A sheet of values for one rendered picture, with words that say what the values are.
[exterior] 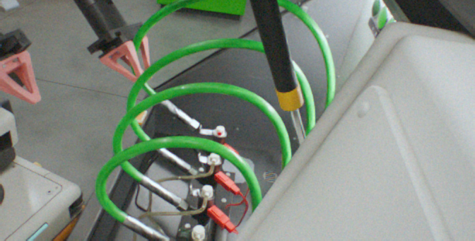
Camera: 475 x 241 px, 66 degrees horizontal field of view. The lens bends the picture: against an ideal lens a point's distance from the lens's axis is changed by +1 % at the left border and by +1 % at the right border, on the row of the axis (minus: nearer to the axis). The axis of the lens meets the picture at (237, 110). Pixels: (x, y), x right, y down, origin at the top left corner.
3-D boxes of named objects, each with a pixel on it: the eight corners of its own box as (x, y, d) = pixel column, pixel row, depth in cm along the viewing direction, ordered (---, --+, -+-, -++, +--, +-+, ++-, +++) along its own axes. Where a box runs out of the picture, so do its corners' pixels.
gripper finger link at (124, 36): (167, 68, 70) (141, 25, 68) (149, 78, 63) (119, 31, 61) (142, 83, 72) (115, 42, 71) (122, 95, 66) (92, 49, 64)
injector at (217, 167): (189, 220, 81) (196, 151, 69) (211, 223, 81) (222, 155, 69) (186, 230, 79) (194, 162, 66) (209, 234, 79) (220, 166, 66)
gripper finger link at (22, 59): (26, 107, 54) (-22, 55, 52) (7, 124, 58) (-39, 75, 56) (60, 86, 59) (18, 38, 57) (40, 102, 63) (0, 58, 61)
